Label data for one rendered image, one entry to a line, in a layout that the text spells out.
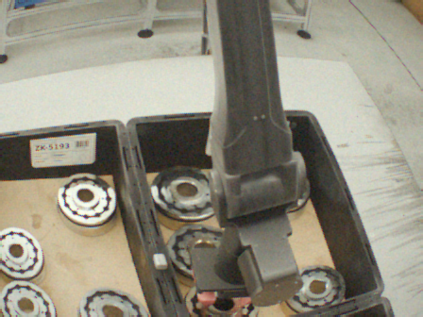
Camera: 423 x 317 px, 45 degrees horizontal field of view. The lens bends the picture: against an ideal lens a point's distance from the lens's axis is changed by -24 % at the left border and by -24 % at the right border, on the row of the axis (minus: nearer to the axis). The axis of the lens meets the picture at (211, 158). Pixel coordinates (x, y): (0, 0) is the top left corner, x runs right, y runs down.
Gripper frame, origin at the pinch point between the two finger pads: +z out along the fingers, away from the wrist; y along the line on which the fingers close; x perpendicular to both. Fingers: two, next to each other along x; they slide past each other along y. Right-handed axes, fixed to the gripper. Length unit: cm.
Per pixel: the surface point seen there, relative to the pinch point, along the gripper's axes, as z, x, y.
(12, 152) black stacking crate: -1.2, 26.4, -31.8
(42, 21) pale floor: 96, 228, -50
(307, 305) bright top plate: 1.1, -2.1, 12.3
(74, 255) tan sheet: 4.7, 10.6, -20.2
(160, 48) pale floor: 94, 185, 18
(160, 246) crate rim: -5.6, 6.0, -8.0
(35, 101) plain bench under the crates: 20, 64, -31
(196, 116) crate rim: -4.8, 29.8, 0.0
